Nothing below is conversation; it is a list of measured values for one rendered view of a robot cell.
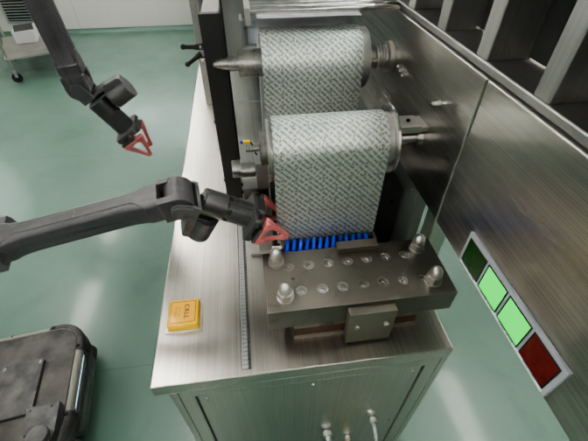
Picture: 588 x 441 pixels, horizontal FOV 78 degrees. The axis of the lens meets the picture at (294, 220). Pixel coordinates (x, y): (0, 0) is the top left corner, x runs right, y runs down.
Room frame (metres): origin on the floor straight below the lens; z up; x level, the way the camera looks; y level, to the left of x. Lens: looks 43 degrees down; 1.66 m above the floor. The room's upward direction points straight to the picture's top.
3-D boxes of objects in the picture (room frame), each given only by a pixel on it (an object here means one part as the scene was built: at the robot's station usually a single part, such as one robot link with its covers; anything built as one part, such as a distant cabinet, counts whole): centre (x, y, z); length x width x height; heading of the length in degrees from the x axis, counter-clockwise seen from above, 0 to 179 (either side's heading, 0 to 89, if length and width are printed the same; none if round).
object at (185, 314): (0.47, 0.26, 0.91); 0.07 x 0.07 x 0.02; 8
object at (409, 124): (0.70, -0.25, 1.28); 0.06 x 0.05 x 0.02; 98
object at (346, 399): (1.60, 0.12, 0.43); 2.52 x 0.64 x 0.86; 8
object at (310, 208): (0.62, -0.08, 1.11); 0.23 x 0.01 x 0.18; 98
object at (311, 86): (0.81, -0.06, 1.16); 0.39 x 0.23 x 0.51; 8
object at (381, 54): (0.95, -0.21, 1.33); 0.07 x 0.07 x 0.07; 8
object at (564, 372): (0.32, -0.32, 1.18); 0.25 x 0.01 x 0.07; 8
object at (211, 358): (1.60, 0.14, 0.88); 2.52 x 0.66 x 0.04; 8
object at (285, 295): (0.44, 0.02, 1.05); 0.04 x 0.04 x 0.04
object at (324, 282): (0.51, -0.14, 1.00); 0.40 x 0.16 x 0.06; 98
